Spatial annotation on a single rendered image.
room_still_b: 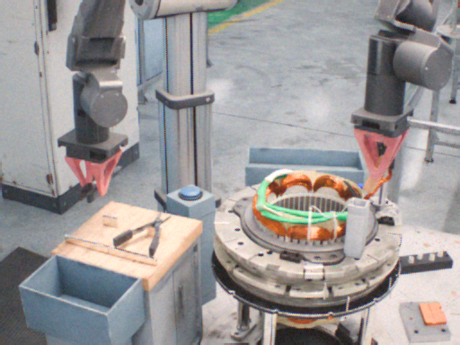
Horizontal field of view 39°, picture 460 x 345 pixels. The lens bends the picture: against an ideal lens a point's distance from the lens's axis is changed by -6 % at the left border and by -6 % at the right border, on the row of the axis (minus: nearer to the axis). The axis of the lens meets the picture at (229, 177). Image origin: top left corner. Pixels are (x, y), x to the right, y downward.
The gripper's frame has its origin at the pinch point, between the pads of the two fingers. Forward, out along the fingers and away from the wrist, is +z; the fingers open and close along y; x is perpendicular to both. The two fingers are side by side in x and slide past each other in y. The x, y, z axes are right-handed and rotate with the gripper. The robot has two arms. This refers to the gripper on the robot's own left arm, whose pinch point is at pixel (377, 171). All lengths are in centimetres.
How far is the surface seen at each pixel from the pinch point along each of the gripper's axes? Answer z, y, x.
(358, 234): 10.6, 0.1, 2.1
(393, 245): 14.5, 7.0, -1.9
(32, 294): 20, -30, 42
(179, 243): 17.8, -5.8, 30.9
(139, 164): 101, 202, 206
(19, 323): 115, 55, 154
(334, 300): 21.8, -2.3, 3.8
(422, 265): 40, 52, 2
